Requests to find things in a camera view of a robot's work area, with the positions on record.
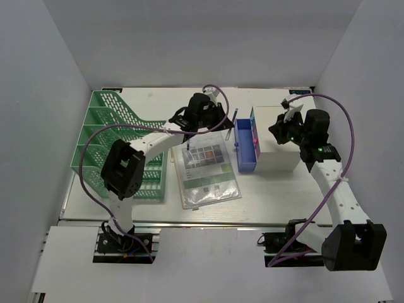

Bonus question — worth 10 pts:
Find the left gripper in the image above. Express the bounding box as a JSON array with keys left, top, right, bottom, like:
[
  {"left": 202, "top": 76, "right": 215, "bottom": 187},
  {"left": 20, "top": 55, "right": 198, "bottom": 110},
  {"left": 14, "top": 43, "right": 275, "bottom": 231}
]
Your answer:
[{"left": 196, "top": 103, "right": 234, "bottom": 133}]

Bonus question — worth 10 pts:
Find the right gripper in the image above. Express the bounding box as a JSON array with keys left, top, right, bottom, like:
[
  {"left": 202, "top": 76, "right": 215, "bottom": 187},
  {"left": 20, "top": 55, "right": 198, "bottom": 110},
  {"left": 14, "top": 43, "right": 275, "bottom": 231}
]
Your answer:
[{"left": 270, "top": 110, "right": 310, "bottom": 147}]

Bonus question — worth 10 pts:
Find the pink drawer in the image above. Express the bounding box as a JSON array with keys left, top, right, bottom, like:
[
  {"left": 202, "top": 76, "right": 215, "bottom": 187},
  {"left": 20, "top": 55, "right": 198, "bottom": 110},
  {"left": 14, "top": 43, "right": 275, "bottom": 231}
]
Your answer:
[{"left": 252, "top": 123, "right": 261, "bottom": 162}]

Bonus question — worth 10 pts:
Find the dark blue drawer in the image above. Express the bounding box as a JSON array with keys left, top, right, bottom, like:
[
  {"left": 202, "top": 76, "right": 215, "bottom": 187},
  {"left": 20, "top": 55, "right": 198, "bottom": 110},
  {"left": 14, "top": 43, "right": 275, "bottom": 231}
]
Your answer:
[{"left": 234, "top": 119, "right": 257, "bottom": 173}]

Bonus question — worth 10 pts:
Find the clear plastic document pouch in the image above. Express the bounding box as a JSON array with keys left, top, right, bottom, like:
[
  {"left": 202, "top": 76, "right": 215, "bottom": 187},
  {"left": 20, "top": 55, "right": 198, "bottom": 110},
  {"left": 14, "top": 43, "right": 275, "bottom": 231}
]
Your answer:
[{"left": 171, "top": 132, "right": 241, "bottom": 210}]

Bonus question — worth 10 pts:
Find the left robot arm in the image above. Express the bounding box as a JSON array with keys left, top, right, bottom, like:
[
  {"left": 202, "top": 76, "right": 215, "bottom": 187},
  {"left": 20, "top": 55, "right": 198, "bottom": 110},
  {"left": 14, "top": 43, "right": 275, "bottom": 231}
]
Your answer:
[{"left": 101, "top": 85, "right": 234, "bottom": 252}]

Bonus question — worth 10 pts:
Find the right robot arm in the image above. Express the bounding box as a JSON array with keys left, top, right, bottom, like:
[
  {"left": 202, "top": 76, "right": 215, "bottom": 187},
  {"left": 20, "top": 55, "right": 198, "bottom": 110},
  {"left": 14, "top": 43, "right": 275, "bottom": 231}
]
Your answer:
[{"left": 268, "top": 109, "right": 387, "bottom": 271}]

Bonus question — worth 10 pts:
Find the white drawer cabinet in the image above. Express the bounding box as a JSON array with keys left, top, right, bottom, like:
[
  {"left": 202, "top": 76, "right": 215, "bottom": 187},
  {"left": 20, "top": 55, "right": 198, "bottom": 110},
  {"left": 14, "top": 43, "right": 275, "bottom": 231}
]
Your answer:
[{"left": 252, "top": 105, "right": 302, "bottom": 173}]

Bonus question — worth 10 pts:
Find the xdof label sticker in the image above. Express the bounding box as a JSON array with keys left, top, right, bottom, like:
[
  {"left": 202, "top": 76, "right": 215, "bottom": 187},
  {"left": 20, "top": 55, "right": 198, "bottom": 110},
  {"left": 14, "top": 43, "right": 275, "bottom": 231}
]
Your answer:
[{"left": 289, "top": 90, "right": 312, "bottom": 95}]

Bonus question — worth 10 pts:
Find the green mesh file organizer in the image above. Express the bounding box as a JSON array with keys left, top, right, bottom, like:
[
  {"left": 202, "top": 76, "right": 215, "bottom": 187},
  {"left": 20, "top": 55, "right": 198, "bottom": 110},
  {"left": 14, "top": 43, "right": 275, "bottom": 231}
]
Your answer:
[{"left": 71, "top": 90, "right": 168, "bottom": 199}]

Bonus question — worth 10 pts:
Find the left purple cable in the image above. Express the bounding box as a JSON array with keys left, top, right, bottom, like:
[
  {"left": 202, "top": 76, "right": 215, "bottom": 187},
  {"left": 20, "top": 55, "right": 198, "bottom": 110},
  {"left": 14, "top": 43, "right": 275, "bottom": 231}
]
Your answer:
[{"left": 78, "top": 83, "right": 236, "bottom": 263}]

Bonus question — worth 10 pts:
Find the purple cable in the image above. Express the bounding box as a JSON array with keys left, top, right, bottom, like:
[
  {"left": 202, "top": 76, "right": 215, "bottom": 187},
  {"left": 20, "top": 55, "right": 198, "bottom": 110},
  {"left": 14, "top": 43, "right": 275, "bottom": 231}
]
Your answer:
[
  {"left": 270, "top": 93, "right": 354, "bottom": 268},
  {"left": 78, "top": 83, "right": 236, "bottom": 263}
]

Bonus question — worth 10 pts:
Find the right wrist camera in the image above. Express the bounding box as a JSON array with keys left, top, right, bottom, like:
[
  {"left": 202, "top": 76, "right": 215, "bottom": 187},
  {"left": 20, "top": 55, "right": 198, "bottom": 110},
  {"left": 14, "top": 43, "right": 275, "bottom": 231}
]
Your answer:
[{"left": 281, "top": 94, "right": 303, "bottom": 123}]

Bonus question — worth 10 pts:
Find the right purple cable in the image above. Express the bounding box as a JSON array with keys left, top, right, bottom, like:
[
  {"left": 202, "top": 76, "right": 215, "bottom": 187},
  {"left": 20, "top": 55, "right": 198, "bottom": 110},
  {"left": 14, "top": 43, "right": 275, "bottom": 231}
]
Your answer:
[{"left": 270, "top": 93, "right": 354, "bottom": 268}]

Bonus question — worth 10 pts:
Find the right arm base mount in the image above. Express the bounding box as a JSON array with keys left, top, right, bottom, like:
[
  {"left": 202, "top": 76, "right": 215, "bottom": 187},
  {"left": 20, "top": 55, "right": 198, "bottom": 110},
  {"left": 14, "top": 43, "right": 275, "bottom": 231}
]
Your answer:
[{"left": 257, "top": 219, "right": 326, "bottom": 268}]

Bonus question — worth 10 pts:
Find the metal table edge rail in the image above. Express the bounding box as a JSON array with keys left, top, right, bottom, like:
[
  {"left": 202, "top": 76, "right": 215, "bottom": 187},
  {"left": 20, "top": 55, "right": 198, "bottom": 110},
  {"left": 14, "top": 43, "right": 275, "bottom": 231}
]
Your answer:
[{"left": 135, "top": 220, "right": 332, "bottom": 229}]

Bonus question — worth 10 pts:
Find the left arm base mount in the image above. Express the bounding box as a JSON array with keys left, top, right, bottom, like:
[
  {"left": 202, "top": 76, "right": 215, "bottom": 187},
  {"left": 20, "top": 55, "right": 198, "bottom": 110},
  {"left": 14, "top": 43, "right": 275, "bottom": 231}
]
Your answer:
[{"left": 92, "top": 222, "right": 160, "bottom": 264}]

